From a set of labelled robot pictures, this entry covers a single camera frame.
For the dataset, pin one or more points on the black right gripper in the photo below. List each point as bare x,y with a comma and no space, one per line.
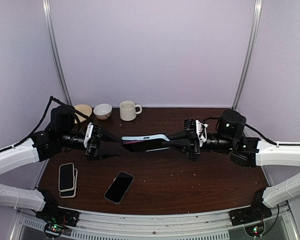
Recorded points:
191,145

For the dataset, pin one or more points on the white ceramic bowl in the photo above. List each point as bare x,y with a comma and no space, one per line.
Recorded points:
103,111

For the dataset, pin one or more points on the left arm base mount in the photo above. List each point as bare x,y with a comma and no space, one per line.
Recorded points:
57,219

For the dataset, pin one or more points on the top phone in beige case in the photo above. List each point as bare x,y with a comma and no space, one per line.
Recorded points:
66,179

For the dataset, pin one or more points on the black phone with dark case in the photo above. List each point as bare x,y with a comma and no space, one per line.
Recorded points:
119,187

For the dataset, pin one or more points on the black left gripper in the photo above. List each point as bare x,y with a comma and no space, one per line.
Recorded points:
93,147

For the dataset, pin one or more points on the right aluminium frame post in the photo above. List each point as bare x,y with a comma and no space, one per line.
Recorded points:
253,36

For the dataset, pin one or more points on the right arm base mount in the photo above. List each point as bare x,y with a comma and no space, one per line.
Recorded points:
252,217

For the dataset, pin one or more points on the white ceramic mug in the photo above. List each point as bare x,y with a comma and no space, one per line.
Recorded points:
128,110

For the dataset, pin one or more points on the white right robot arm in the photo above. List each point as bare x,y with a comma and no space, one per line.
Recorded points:
244,151

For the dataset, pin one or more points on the aluminium frame post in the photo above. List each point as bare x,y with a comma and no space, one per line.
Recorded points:
253,36
55,53

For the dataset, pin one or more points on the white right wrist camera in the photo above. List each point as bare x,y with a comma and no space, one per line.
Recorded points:
201,131

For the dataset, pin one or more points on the aluminium front rail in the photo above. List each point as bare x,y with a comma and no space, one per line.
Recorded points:
215,225

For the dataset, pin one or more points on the light blue phone case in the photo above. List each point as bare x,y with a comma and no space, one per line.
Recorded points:
162,137

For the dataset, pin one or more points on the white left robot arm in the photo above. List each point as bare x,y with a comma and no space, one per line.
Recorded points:
43,145

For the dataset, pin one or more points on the beige ceramic plate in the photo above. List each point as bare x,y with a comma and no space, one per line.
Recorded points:
84,109

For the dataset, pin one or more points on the left aluminium frame post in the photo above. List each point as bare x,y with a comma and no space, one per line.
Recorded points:
55,53

